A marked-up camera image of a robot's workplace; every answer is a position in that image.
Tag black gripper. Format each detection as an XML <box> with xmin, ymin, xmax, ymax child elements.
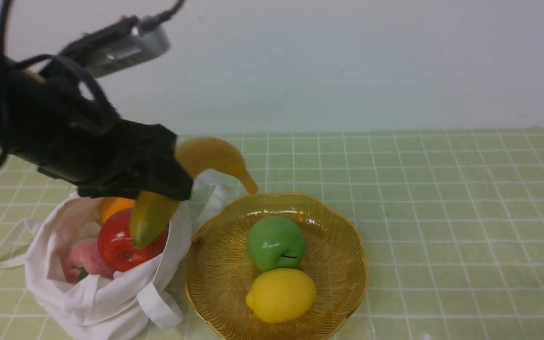
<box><xmin>38</xmin><ymin>120</ymin><xmax>194</xmax><ymax>202</ymax></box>

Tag yellow banana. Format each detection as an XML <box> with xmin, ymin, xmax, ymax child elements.
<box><xmin>129</xmin><ymin>137</ymin><xmax>258</xmax><ymax>249</ymax></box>

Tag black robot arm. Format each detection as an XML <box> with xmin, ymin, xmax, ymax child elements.
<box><xmin>0</xmin><ymin>66</ymin><xmax>194</xmax><ymax>202</ymax></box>

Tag orange fruit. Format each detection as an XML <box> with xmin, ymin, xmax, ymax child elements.
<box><xmin>98</xmin><ymin>196</ymin><xmax>135</xmax><ymax>223</ymax></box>

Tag white cloth bag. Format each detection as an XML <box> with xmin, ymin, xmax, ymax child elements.
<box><xmin>0</xmin><ymin>171</ymin><xmax>229</xmax><ymax>340</ymax></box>

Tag amber glass fruit plate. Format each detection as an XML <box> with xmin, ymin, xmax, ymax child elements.
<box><xmin>185</xmin><ymin>193</ymin><xmax>368</xmax><ymax>340</ymax></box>

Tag red apple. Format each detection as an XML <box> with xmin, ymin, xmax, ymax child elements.
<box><xmin>97</xmin><ymin>208</ymin><xmax>168</xmax><ymax>272</ymax></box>

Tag pink peach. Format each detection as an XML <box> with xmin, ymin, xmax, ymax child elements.
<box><xmin>62</xmin><ymin>238</ymin><xmax>115</xmax><ymax>284</ymax></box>

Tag green apple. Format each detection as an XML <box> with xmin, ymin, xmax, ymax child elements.
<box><xmin>247</xmin><ymin>216</ymin><xmax>306</xmax><ymax>272</ymax></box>

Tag yellow lemon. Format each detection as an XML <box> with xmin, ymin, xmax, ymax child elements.
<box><xmin>246</xmin><ymin>268</ymin><xmax>317</xmax><ymax>323</ymax></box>

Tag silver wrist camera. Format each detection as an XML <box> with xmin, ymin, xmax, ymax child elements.
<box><xmin>61</xmin><ymin>16</ymin><xmax>171</xmax><ymax>79</ymax></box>

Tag black cable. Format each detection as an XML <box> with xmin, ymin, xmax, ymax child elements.
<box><xmin>0</xmin><ymin>0</ymin><xmax>187</xmax><ymax>181</ymax></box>

